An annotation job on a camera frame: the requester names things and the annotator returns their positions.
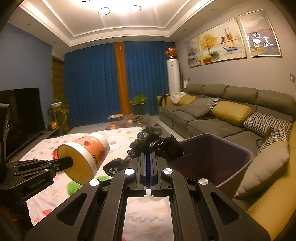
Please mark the white standing air conditioner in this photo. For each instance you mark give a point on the white standing air conditioner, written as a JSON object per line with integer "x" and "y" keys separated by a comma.
{"x": 173, "y": 75}

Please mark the flower arrangement on conditioner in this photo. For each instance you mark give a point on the flower arrangement on conditioner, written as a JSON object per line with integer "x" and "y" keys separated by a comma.
{"x": 171, "y": 52}

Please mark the black plastic bag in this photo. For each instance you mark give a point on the black plastic bag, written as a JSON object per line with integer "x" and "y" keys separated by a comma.
{"x": 168, "y": 148}

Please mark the near patterned cushion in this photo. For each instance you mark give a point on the near patterned cushion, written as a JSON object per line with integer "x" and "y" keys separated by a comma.
{"x": 270, "y": 128}

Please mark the grey sofa cushion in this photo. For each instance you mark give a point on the grey sofa cushion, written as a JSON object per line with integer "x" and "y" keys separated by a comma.
{"x": 195, "y": 110}

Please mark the black white patterned cushion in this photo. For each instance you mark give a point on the black white patterned cushion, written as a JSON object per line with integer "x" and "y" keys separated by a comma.
{"x": 207, "y": 102}

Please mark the orange curtain strip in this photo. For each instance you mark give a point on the orange curtain strip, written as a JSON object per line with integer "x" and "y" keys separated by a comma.
{"x": 119, "y": 50}

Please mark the right framed painting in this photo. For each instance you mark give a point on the right framed painting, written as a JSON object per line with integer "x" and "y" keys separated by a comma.
{"x": 260, "y": 35}

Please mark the red paper cup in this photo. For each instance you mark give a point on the red paper cup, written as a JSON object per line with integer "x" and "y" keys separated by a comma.
{"x": 55, "y": 154}

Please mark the left small landscape painting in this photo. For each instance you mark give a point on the left small landscape painting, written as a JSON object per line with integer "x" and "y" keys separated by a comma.
{"x": 193, "y": 53}

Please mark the grey tv cabinet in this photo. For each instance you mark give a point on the grey tv cabinet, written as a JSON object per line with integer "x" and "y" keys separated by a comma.
{"x": 18, "y": 154}

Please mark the green foam mesh sleeve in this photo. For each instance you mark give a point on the green foam mesh sleeve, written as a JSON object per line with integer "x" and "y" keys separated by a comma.
{"x": 72, "y": 186}

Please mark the trailing plant on stand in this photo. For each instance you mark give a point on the trailing plant on stand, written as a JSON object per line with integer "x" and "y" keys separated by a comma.
{"x": 59, "y": 109}

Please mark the ceiling ring lamp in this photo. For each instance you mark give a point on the ceiling ring lamp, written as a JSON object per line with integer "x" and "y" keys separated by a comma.
{"x": 118, "y": 7}

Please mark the large grey front cushion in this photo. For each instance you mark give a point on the large grey front cushion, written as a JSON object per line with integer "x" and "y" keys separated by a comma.
{"x": 264, "y": 169}

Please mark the dark grey trash bin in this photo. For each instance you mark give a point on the dark grey trash bin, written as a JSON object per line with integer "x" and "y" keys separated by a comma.
{"x": 220, "y": 161}

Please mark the sailing ship painting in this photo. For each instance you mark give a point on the sailing ship painting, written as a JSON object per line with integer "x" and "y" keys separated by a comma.
{"x": 222, "y": 43}

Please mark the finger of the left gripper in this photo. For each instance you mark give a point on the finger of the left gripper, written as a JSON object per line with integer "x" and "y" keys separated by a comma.
{"x": 28, "y": 170}

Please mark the black flat television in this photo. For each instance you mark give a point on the black flat television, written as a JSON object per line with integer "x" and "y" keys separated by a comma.
{"x": 26, "y": 118}

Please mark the yellow sofa cushion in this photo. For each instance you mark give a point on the yellow sofa cushion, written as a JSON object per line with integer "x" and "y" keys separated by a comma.
{"x": 231, "y": 112}

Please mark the far yellow cushion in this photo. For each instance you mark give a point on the far yellow cushion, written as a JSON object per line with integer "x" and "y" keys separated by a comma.
{"x": 187, "y": 99}

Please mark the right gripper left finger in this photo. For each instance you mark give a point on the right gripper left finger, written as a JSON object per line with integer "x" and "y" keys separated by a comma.
{"x": 97, "y": 210}

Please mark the blue curtain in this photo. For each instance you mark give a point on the blue curtain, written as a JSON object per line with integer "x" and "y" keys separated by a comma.
{"x": 90, "y": 79}

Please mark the orange white paper bowl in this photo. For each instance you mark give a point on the orange white paper bowl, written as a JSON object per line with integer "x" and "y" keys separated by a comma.
{"x": 88, "y": 154}

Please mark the potted green floor plant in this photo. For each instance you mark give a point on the potted green floor plant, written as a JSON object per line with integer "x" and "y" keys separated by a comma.
{"x": 139, "y": 104}

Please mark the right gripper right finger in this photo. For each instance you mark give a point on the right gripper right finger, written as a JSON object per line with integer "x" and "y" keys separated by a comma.
{"x": 199, "y": 210}

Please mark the wall socket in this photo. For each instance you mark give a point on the wall socket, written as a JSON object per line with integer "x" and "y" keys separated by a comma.
{"x": 292, "y": 78}

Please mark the grey sectional sofa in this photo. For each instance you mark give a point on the grey sectional sofa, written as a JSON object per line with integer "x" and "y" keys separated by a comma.
{"x": 272, "y": 103}

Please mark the mustard yellow sofa chaise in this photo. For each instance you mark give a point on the mustard yellow sofa chaise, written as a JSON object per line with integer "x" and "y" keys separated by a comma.
{"x": 275, "y": 210}

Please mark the white cloth on sofa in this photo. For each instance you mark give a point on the white cloth on sofa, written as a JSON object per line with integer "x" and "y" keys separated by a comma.
{"x": 175, "y": 97}

